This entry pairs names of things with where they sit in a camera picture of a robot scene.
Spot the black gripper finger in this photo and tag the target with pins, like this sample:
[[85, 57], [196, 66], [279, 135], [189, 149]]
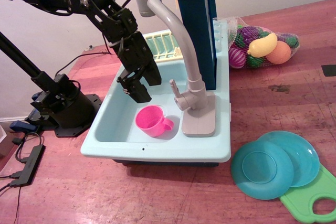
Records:
[[133, 87], [152, 74]]

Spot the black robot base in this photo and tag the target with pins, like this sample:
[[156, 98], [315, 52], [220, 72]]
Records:
[[61, 106]]

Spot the yellow dish drying rack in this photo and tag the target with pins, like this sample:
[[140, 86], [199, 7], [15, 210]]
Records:
[[163, 46]]

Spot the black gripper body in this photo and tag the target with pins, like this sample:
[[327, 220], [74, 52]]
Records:
[[134, 53]]

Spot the green plastic cutting board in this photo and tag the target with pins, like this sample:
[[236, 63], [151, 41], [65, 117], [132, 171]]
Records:
[[299, 201]]

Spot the front teal plastic plate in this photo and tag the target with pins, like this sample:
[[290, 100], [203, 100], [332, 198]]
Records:
[[262, 170]]

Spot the teal plastic plate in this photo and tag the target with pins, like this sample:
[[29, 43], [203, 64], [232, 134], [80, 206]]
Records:
[[262, 170], [304, 157]]

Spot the light blue toy sink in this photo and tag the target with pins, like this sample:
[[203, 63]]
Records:
[[124, 130]]

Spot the black tape patch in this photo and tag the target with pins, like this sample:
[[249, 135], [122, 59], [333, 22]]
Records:
[[329, 70]]

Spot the yellow toy banana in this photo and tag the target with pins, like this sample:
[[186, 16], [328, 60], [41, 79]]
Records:
[[261, 47]]

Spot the orange toy fruit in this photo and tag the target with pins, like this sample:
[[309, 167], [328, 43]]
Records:
[[280, 54]]

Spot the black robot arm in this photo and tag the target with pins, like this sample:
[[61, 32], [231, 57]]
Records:
[[119, 27]]

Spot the blue clamp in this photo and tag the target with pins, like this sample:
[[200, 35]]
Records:
[[19, 126]]

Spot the rear teal plastic plate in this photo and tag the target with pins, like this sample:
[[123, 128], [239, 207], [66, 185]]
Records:
[[304, 157]]

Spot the pink plastic toy cup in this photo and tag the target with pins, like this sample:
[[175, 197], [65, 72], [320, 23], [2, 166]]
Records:
[[152, 121]]

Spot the mesh bag of toy produce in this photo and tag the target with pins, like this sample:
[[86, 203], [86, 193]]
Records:
[[239, 35]]

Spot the black USB hub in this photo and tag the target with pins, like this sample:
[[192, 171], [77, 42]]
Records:
[[27, 175]]

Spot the grey toy faucet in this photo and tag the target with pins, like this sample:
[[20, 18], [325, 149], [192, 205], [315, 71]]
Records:
[[198, 105]]

